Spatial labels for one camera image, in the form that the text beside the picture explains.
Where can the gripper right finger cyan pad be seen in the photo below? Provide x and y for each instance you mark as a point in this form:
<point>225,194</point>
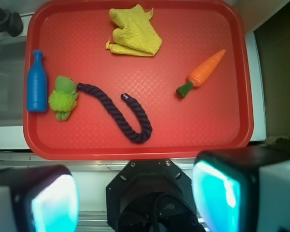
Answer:
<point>244,189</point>

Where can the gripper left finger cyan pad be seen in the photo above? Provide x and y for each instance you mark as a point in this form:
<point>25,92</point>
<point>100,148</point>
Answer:
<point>38,199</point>

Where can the blue plastic bottle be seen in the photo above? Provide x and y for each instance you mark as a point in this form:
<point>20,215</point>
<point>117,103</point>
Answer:
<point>37,85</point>

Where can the green plush frog toy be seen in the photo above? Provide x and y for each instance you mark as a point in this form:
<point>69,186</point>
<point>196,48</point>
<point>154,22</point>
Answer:
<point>63,99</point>

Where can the orange toy carrot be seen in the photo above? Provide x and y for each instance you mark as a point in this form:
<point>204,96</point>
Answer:
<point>201,73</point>

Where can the red plastic tray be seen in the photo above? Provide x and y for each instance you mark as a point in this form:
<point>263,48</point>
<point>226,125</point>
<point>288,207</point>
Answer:
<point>72,35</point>

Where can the grey sink basin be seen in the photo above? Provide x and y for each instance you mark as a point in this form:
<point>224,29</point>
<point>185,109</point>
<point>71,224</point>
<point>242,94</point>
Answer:
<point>12,66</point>

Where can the brown cardboard panel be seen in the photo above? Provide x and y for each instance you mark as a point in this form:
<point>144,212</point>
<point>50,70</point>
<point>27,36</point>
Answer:
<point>267,28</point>

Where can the grey sink faucet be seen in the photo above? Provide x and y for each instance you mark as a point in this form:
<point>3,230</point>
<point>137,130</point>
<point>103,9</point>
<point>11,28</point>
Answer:
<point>11,23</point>

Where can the yellow cloth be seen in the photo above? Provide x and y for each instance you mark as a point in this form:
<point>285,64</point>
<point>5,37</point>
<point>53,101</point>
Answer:
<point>134,35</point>

